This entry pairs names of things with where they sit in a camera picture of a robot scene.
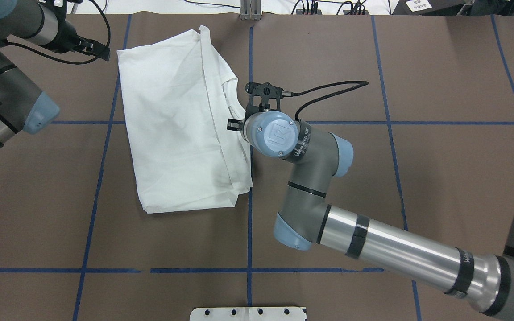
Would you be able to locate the white long-sleeve printed shirt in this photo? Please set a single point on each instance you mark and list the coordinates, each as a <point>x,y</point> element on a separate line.
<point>178,95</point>

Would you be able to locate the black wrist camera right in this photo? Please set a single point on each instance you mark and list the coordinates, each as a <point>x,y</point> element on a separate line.
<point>264,97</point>

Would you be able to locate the aluminium frame post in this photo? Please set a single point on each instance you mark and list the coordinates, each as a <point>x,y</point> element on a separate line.
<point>250,10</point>

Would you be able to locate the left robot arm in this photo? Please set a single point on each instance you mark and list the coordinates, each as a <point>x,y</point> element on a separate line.
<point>24,106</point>

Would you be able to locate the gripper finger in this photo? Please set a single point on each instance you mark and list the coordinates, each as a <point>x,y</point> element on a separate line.
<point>236,125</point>

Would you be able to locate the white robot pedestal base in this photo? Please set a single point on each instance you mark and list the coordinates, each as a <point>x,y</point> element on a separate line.
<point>267,313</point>

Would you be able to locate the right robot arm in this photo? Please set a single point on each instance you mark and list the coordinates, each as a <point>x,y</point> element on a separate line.
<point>486,282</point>

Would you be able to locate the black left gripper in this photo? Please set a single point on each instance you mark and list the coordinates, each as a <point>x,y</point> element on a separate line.
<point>66,39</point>

